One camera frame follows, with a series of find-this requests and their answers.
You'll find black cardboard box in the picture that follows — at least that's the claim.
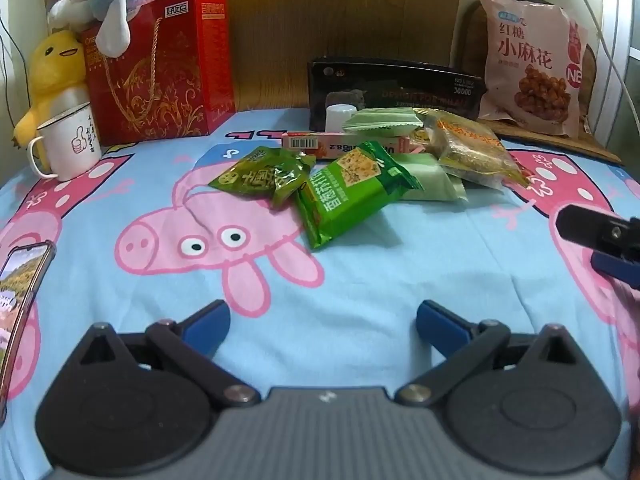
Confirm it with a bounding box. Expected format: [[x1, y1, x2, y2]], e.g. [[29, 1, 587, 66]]
[[306, 57, 488, 132]]

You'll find yellow duck plush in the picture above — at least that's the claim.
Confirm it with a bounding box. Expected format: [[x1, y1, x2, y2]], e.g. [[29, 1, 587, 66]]
[[12, 30, 98, 171]]

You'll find white small cup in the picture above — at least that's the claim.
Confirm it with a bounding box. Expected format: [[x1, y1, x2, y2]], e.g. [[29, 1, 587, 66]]
[[325, 104, 358, 133]]

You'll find white plush toy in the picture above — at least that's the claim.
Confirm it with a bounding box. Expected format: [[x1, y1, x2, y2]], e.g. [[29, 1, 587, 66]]
[[47, 0, 93, 31]]

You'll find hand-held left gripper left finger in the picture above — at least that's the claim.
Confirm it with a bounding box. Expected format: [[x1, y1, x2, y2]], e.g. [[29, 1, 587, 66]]
[[80, 299, 262, 406]]

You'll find smartphone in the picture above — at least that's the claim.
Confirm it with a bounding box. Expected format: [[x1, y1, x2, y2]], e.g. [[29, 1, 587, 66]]
[[0, 241, 57, 423]]

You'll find large pink snack bag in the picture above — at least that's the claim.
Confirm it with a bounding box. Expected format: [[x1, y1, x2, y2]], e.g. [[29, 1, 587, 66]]
[[477, 0, 588, 138]]

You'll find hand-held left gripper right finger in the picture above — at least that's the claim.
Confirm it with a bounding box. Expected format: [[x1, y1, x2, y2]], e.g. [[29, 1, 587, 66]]
[[397, 300, 581, 406]]

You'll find wooden headboard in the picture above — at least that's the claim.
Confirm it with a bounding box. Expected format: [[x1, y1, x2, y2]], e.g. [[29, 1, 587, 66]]
[[44, 0, 461, 111]]

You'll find wooden board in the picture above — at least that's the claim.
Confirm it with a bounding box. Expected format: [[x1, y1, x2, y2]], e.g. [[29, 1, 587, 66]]
[[450, 0, 623, 166]]

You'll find light green snack packet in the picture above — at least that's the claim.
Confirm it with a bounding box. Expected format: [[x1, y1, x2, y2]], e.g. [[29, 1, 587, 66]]
[[390, 152, 468, 202], [342, 107, 423, 137]]

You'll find green cracker packet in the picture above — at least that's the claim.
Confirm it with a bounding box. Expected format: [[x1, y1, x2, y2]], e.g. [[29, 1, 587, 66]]
[[295, 141, 425, 251]]

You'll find yellow clear snack packet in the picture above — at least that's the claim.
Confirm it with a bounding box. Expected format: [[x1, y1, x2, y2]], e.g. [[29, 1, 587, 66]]
[[422, 110, 531, 191]]

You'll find white enamel mug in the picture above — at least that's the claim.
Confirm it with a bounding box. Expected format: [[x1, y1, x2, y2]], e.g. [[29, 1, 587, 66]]
[[27, 102, 103, 182]]

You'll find long pink snack box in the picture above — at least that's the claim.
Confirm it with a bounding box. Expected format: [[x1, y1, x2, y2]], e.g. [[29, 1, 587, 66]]
[[281, 131, 426, 156]]

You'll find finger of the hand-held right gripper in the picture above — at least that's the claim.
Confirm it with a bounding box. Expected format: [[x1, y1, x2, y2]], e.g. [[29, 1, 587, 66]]
[[591, 251, 640, 292], [556, 204, 640, 257]]

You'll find dark green snack packet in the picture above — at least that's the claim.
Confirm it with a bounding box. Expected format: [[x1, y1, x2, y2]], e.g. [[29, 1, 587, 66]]
[[207, 146, 317, 210]]

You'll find red gift box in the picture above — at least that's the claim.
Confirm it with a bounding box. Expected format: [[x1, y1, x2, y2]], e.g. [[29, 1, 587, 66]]
[[80, 0, 237, 147]]

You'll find white cable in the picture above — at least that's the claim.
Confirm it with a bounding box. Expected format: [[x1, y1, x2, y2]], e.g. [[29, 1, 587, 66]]
[[560, 0, 640, 126]]

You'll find white cabinet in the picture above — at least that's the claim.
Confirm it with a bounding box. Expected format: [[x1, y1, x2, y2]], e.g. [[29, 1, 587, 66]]
[[597, 0, 640, 171]]

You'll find printed blue blanket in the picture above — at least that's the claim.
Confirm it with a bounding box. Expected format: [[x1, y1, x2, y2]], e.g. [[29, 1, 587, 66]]
[[0, 107, 640, 480]]

